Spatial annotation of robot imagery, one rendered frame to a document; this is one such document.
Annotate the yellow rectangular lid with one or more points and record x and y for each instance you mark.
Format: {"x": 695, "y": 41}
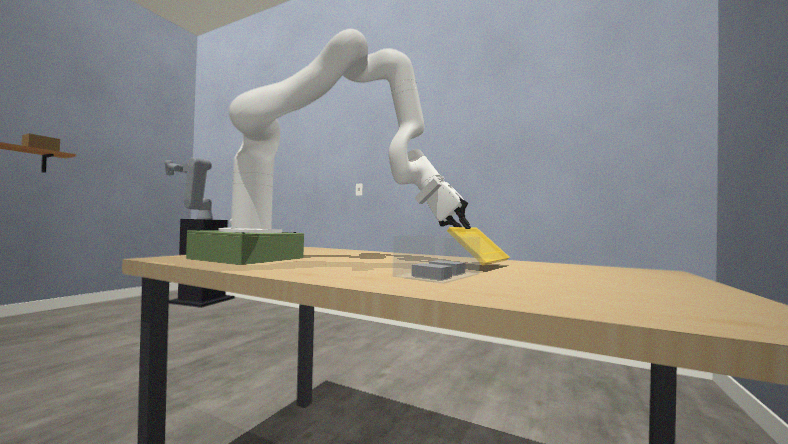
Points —
{"x": 489, "y": 252}

